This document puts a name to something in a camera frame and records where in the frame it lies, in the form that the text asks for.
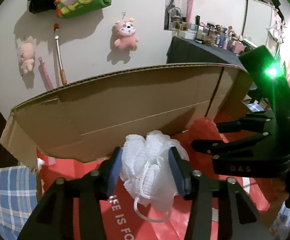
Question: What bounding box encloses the pale pink plush on wall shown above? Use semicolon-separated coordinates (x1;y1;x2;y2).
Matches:
16;36;36;76

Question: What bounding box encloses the pink folded umbrella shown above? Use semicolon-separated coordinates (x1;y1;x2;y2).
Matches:
38;57;54;91

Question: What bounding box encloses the white mesh bath pouf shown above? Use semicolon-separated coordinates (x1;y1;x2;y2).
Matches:
120;130;189;223

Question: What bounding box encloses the white wardrobe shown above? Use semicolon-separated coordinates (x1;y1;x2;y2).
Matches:
242;0;285;48

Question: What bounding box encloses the red foam net sleeve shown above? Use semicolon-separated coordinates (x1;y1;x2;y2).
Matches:
188;118;228;154

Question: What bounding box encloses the dark cloth covered table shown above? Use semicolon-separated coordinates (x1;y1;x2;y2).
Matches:
167;36;247;73

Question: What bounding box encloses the blue plaid blanket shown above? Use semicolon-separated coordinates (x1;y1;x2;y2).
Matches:
0;165;37;239

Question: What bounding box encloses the pink bear plush on wall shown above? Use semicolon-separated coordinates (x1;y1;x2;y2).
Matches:
114;18;138;51

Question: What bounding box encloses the brown cardboard box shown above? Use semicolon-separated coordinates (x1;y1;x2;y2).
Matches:
0;63;252;171

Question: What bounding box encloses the orange handled stick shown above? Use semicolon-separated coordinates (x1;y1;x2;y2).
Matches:
54;23;67;85

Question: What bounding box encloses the wall mirror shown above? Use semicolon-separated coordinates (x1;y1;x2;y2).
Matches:
164;0;194;30

